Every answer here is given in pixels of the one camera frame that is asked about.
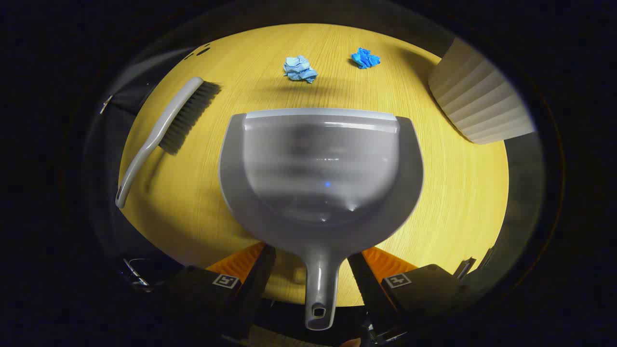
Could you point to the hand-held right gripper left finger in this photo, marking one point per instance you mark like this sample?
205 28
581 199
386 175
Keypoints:
260 279

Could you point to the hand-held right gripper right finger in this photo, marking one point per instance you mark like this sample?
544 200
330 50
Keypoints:
371 289

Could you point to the grey plastic dustpan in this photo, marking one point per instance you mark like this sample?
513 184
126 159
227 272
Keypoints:
318 164

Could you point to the small grey broom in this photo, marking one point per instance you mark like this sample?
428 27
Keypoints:
159 130

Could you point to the light blue paper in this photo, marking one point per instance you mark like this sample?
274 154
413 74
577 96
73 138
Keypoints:
299 68

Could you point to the white ribbed garbage bin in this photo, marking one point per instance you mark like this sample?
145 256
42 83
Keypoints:
482 96

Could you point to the deep blue paper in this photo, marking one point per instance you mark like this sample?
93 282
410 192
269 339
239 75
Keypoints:
365 59

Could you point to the round yellow wooden desktop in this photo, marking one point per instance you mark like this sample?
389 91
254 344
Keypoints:
193 217

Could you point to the black desk edge clip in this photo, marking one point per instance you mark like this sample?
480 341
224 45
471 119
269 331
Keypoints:
463 269

